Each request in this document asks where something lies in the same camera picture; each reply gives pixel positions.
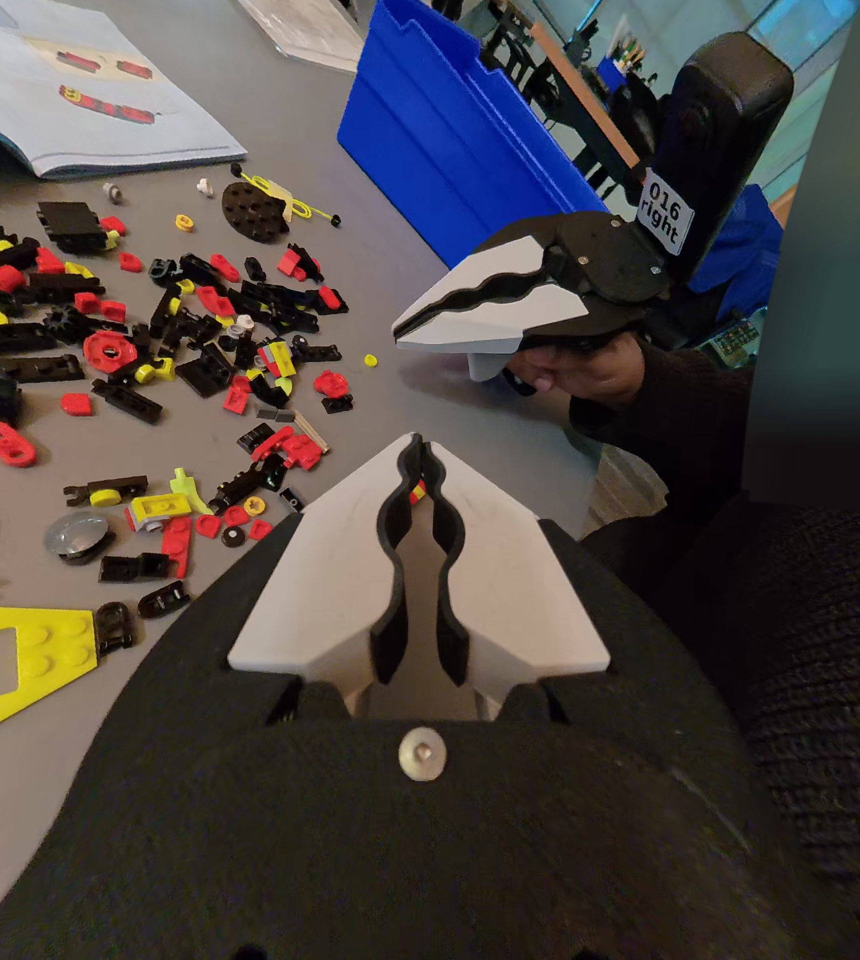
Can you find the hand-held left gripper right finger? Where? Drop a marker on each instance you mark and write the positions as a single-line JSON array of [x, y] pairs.
[[527, 592]]

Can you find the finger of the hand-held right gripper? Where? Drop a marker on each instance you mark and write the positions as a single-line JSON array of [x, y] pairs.
[[512, 319], [497, 262]]

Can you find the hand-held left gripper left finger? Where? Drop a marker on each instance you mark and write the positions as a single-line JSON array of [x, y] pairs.
[[317, 585]]

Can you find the small red yellow lego assembly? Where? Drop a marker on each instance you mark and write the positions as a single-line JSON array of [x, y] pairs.
[[418, 493]]

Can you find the person's right forearm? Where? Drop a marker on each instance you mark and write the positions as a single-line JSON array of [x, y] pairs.
[[684, 420]]

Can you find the pile of loose lego pieces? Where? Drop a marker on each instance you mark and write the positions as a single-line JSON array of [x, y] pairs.
[[40, 652]]

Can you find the lego instruction booklet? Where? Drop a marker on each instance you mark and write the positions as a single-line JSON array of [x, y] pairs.
[[62, 112]]

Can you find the person's right hand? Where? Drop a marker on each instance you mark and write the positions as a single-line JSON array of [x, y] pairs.
[[595, 371]]

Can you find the blue fabric bag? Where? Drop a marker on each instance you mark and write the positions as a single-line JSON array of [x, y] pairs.
[[744, 240]]

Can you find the blue plastic bin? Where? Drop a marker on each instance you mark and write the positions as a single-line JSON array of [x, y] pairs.
[[437, 127]]

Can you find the green circuit board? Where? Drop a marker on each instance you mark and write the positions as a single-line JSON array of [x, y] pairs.
[[733, 341]]

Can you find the person's dark knit clothing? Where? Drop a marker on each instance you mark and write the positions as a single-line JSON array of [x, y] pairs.
[[812, 637]]

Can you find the white paper sheet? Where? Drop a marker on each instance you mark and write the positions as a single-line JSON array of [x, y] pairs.
[[302, 30]]

